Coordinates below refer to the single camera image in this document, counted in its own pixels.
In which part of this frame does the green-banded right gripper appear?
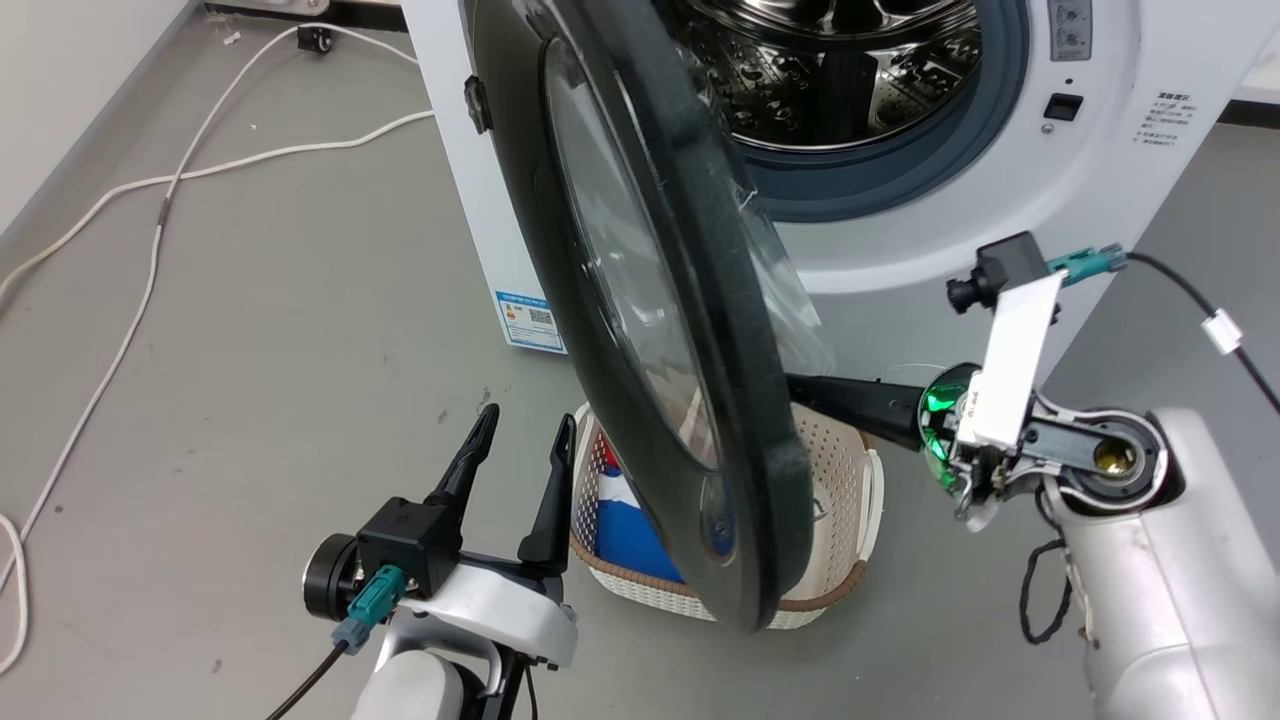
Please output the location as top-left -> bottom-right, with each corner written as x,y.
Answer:
786,362 -> 1033,533

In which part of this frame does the printed text warning sticker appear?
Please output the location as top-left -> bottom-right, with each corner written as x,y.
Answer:
1134,91 -> 1192,150

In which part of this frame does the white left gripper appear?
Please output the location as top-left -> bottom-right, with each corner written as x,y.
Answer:
393,403 -> 580,671

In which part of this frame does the grey-blue rubber door gasket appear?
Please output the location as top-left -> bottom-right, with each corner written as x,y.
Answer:
735,0 -> 1032,224

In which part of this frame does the black right camera cable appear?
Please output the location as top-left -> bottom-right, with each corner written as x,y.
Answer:
1124,251 -> 1280,417

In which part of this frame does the white front-load washing machine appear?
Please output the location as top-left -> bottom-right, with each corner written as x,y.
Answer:
400,0 -> 1280,386

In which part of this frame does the teal camera connector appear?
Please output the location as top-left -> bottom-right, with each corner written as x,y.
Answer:
332,564 -> 409,657
1046,244 -> 1129,288

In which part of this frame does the black left camera cable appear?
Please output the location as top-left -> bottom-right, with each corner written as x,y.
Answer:
264,640 -> 352,720

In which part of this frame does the black looped right arm cable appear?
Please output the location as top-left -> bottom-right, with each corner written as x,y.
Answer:
1018,488 -> 1075,647

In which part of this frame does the white right camera bracket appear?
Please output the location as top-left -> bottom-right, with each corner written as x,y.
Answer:
955,271 -> 1065,452

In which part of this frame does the teal right camera connector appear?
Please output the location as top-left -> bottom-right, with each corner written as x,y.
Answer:
1046,244 -> 1129,288

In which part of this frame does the stainless steel washer drum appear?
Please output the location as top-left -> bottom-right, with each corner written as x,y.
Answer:
655,0 -> 986,152

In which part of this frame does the blue energy label sticker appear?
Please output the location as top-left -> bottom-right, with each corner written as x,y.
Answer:
494,290 -> 567,355

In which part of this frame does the long white floor cable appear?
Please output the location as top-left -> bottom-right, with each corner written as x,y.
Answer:
0,20 -> 421,677

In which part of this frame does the blue red white cloth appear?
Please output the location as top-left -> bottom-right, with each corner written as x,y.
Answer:
594,434 -> 688,585

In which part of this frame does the teal left camera connector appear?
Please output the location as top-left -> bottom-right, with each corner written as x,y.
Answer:
332,564 -> 409,657

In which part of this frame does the black round glass washer door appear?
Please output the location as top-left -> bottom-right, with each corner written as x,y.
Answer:
462,0 -> 837,634

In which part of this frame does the white cable clip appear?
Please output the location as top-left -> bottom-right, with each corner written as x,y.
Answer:
1202,309 -> 1245,356

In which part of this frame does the black camera cable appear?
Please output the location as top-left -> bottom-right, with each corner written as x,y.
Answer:
1124,251 -> 1280,417
264,640 -> 352,720

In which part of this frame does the white woven laundry basket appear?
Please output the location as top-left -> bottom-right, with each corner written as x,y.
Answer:
568,400 -> 887,632

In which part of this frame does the white floor power cable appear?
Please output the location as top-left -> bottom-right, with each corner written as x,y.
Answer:
0,108 -> 436,306

